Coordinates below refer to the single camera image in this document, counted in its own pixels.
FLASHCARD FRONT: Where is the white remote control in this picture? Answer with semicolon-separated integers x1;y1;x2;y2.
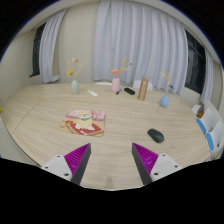
88;90;98;97

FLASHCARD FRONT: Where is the white blue chair near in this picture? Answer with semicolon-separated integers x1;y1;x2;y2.
206;121;224;153

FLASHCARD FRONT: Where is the white left curtain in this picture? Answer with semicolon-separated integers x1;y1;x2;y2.
39;9;66;84

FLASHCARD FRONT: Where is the blue vase with dried flowers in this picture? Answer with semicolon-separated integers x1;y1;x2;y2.
160;71;174;108

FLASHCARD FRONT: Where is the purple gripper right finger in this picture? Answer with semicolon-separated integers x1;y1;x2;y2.
131;142;184;186

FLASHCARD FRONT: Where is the pink vase with flowers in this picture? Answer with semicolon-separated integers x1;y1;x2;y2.
111;58;132;93

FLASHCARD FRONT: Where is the white blue chair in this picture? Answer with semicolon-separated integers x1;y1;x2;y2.
196;108;215;133
206;121;224;153

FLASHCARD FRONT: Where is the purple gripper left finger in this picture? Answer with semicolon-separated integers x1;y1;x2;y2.
41;142;92;186

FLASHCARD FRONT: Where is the right dark window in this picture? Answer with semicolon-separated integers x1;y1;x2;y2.
185;32;206;94

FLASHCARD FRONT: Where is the white blue chair far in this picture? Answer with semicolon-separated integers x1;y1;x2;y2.
196;108;215;133

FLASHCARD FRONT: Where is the left dark window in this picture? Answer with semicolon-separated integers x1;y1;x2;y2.
29;23;46;77

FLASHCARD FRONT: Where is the white centre curtain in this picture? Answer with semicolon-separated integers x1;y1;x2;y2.
92;0;188;93

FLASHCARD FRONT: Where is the green vase with yellow flowers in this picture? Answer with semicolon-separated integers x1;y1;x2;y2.
66;58;82;95

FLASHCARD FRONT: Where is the gold thermos bottle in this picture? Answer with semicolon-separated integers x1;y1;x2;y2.
138;77;149;101

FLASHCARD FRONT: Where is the black computer mouse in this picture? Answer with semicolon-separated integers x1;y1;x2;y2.
148;128;164;143

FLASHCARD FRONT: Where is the dark window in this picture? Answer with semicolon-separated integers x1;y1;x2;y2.
185;32;206;94
29;23;46;77

